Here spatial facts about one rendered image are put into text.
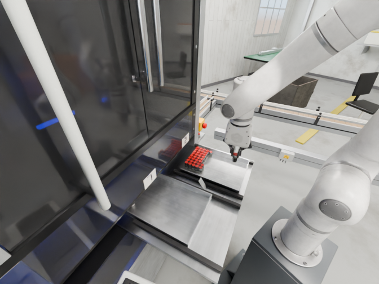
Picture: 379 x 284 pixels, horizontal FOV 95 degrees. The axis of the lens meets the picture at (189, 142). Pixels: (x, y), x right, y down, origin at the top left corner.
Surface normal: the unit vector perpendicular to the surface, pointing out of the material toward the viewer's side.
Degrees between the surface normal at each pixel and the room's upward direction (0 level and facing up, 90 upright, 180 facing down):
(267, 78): 57
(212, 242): 0
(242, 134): 92
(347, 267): 0
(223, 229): 0
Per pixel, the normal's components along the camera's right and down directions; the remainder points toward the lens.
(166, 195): 0.02, -0.80
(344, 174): -0.16, -0.89
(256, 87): -0.23, 0.15
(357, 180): 0.20, -0.68
